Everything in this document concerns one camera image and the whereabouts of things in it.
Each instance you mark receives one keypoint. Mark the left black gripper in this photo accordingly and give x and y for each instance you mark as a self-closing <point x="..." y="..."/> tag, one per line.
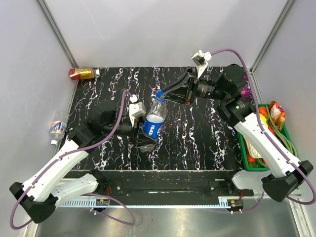
<point x="140" y="138"/>

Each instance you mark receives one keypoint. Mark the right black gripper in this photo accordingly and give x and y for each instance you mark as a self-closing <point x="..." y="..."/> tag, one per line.
<point x="183" y="90"/>

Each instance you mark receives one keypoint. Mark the blue bottle cap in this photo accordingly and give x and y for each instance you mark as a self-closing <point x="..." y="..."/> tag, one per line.
<point x="159" y="96"/>

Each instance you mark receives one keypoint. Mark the Pepsi plastic bottle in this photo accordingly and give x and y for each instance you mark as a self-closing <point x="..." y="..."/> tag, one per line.
<point x="153" y="123"/>

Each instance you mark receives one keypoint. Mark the clear water bottle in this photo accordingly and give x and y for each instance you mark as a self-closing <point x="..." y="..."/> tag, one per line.
<point x="58" y="127"/>

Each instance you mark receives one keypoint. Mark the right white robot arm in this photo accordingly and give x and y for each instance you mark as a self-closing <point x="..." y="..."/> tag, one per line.
<point x="286" y="172"/>

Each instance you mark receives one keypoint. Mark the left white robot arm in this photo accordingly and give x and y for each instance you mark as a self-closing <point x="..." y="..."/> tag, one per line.
<point x="41" y="194"/>

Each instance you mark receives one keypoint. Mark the purple snack bag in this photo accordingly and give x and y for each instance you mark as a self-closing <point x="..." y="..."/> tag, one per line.
<point x="246" y="91"/>

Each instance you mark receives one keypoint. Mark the orange snack bag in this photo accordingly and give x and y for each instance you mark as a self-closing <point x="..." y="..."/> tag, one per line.
<point x="277" y="114"/>

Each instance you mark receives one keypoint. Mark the green plastic basket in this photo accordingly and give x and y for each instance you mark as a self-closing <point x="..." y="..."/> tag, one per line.
<point x="266" y="150"/>

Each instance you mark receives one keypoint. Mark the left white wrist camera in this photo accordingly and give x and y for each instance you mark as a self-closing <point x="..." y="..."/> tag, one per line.
<point x="136" y="109"/>

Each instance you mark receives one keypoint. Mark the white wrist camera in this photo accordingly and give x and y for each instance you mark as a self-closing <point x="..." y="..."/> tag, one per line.
<point x="201" y="60"/>
<point x="136" y="109"/>

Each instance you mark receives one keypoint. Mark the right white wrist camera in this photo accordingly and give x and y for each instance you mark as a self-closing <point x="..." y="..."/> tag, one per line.
<point x="201" y="60"/>

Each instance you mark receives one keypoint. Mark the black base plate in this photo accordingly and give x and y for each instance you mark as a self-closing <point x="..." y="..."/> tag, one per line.
<point x="207" y="182"/>

